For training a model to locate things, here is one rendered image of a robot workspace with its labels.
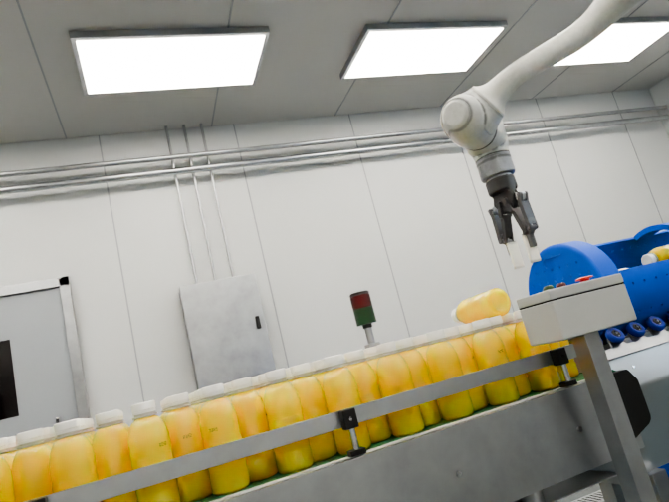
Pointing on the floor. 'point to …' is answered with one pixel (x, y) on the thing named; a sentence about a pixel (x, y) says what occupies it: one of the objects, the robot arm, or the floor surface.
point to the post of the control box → (613, 418)
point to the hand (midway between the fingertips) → (524, 253)
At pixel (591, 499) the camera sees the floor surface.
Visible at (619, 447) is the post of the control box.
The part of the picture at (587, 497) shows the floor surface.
